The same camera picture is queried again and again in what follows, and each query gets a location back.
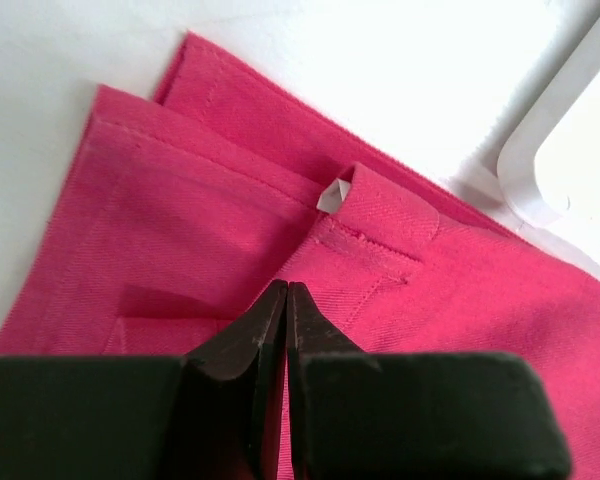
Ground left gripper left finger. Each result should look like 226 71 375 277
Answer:
0 280 288 479

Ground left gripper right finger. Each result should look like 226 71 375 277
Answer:
286 283 572 479

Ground magenta trousers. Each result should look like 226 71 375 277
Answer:
0 34 600 479

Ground white clothes rack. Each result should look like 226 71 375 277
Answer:
494 0 600 224

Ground white garment label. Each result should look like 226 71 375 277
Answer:
316 178 351 215

